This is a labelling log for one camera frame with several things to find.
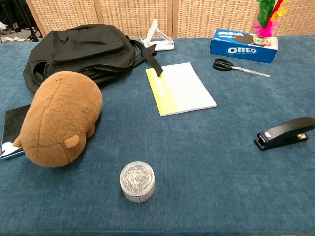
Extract black stapler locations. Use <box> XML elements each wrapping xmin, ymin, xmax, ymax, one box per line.
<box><xmin>254</xmin><ymin>116</ymin><xmax>315</xmax><ymax>151</ymax></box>

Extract yellow and white notebook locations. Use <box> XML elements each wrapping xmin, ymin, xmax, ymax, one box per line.
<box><xmin>145</xmin><ymin>62</ymin><xmax>217</xmax><ymax>117</ymax></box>

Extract blue table cloth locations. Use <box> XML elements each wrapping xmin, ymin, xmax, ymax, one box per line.
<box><xmin>0</xmin><ymin>35</ymin><xmax>315</xmax><ymax>236</ymax></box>

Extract clear paper clip jar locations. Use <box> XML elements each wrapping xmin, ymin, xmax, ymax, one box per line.
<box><xmin>119</xmin><ymin>161</ymin><xmax>156</xmax><ymax>203</ymax></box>

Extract white folding phone stand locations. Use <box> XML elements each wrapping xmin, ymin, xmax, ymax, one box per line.
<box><xmin>140</xmin><ymin>19</ymin><xmax>175</xmax><ymax>52</ymax></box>

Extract brown plush toy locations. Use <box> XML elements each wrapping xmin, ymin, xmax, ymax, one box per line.
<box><xmin>13</xmin><ymin>70</ymin><xmax>103</xmax><ymax>168</ymax></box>

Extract black backpack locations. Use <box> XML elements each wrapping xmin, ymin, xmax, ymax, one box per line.
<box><xmin>22</xmin><ymin>23</ymin><xmax>164</xmax><ymax>94</ymax></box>

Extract woven rattan folding screen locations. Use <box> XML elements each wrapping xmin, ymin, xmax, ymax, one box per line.
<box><xmin>25</xmin><ymin>0</ymin><xmax>315</xmax><ymax>39</ymax></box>

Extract blue Oreo cookie box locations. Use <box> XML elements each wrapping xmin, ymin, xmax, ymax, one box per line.
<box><xmin>209</xmin><ymin>29</ymin><xmax>279</xmax><ymax>64</ymax></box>

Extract black tablet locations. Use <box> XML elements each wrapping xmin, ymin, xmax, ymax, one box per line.
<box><xmin>0</xmin><ymin>104</ymin><xmax>32</xmax><ymax>160</ymax></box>

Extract colourful feather shuttlecock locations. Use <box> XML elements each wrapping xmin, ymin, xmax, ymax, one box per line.
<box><xmin>252</xmin><ymin>0</ymin><xmax>290</xmax><ymax>38</ymax></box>

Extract black handled scissors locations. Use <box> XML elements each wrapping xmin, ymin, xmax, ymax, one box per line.
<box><xmin>212</xmin><ymin>58</ymin><xmax>272</xmax><ymax>78</ymax></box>

